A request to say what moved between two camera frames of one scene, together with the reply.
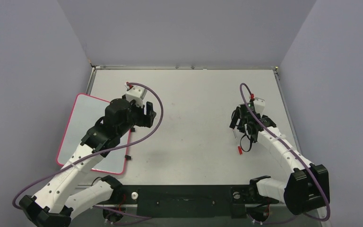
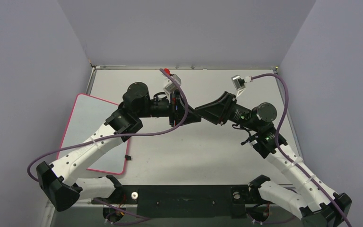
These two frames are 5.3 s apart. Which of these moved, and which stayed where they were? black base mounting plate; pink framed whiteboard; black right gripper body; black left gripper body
Moved: black right gripper body; black left gripper body
Stayed: black base mounting plate; pink framed whiteboard
